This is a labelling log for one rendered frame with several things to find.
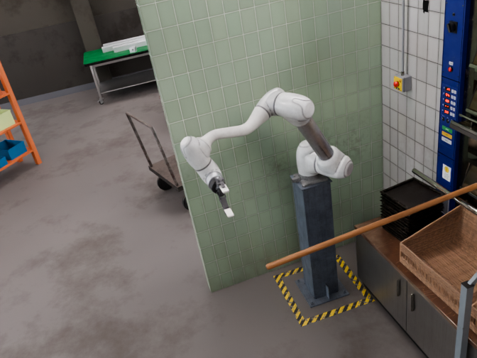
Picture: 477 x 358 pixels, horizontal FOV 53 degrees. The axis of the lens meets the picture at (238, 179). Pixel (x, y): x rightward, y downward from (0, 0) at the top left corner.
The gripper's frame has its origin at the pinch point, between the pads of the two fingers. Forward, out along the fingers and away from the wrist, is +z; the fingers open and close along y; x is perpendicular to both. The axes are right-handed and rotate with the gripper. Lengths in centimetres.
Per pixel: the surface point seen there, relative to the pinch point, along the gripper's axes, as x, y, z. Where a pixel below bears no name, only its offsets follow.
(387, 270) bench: -99, 101, -25
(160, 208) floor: 26, 149, -263
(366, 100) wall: -139, 22, -114
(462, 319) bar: -95, 75, 48
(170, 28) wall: -7, -61, -112
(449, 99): -150, 1, -39
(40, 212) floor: 156, 149, -333
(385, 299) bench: -99, 130, -27
